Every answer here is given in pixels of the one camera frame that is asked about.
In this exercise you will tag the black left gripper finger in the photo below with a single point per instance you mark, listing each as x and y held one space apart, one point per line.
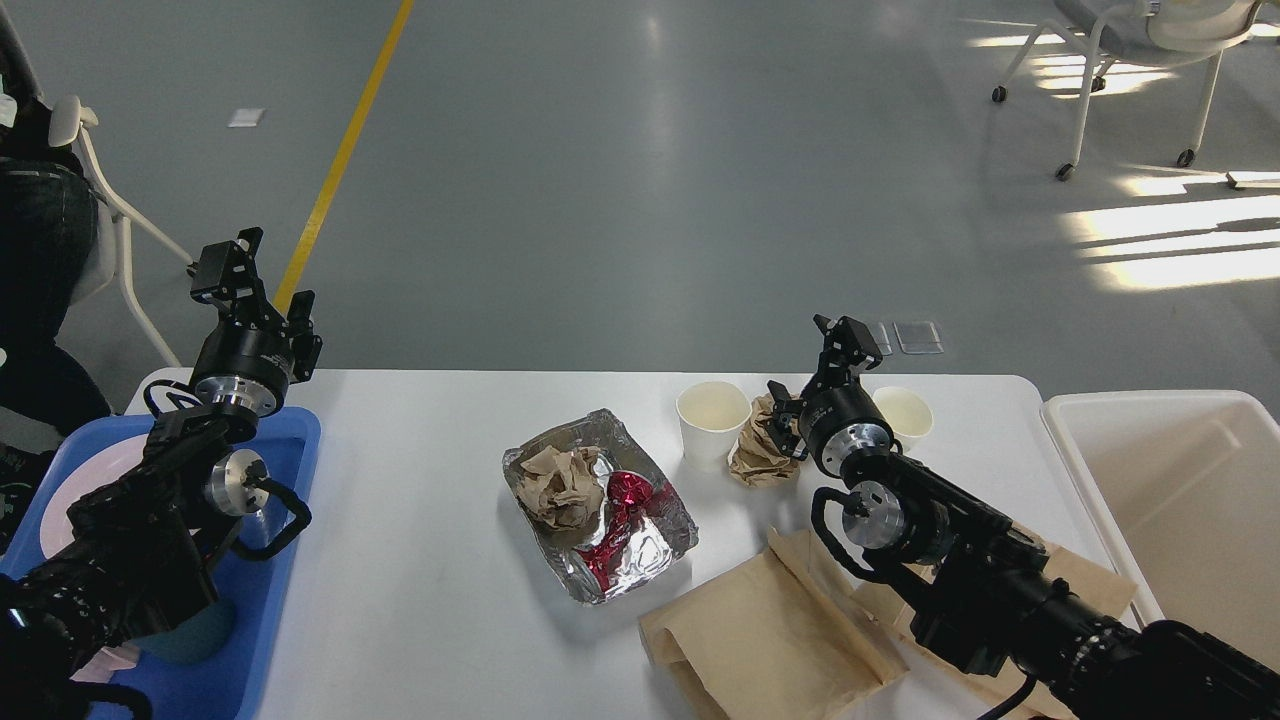
226 277
305 344

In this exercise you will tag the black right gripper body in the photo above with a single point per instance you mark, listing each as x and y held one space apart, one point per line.
838 423

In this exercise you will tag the white paper cup left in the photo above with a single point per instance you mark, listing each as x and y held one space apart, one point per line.
711 415

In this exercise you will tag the pink mug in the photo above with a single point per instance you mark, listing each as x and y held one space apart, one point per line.
107 662

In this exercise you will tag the pink plate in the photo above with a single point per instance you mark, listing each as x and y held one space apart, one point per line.
74 479

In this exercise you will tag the white plastic bin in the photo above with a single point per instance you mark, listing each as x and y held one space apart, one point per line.
1183 487

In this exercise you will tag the aluminium foil tray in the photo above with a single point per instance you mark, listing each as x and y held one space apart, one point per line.
666 530

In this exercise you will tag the crumpled brown paper in tray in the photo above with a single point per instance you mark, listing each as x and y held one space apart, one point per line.
559 488

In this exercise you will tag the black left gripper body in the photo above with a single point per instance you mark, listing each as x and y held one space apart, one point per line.
246 366

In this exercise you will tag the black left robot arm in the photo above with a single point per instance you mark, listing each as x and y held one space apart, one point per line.
145 545

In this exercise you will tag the crumpled brown paper ball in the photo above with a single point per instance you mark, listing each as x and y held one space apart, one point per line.
756 462

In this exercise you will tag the brown paper bag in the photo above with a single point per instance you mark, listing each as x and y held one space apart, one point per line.
778 637
1097 585

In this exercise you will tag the brown paper bag front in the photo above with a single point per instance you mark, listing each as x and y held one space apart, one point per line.
778 637

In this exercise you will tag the white chair right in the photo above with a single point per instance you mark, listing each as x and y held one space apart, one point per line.
1152 34

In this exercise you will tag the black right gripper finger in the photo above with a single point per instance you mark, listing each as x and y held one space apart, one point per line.
849 349
780 427

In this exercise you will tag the white paper cup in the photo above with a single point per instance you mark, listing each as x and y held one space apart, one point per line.
711 415
910 417

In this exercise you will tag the dark green mug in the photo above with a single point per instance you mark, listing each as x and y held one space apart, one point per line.
196 639

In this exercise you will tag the white paper cup right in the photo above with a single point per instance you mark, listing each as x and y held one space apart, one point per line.
910 417

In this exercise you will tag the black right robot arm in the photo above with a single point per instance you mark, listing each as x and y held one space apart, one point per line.
974 581

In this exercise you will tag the brown paper bag rear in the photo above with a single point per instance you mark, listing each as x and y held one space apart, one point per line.
1097 585

